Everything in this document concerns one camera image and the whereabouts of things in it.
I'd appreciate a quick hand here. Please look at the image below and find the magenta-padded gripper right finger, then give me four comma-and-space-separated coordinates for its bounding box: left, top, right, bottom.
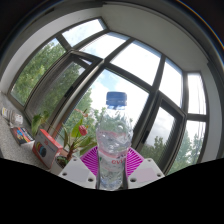
124, 146, 165, 190

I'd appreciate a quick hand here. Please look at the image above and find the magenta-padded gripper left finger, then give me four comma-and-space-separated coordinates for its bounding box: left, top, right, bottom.
57, 145, 100, 189

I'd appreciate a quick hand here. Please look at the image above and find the clear plastic water bottle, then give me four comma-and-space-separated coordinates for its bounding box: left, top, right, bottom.
95, 91, 134, 191

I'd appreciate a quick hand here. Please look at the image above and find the red cardboard box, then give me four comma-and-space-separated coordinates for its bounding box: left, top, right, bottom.
32, 128, 64, 170

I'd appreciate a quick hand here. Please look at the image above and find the flowering plant in white pot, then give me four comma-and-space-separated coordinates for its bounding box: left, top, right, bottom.
49, 108, 99, 176

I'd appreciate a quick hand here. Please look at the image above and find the small green leafy plant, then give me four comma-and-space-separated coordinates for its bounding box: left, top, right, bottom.
30, 110, 51, 136

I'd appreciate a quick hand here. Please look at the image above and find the flat colourful book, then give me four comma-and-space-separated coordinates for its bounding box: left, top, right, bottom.
9, 126, 35, 146

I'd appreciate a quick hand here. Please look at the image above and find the dark-framed bay window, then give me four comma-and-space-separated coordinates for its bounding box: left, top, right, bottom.
6, 16, 214, 176

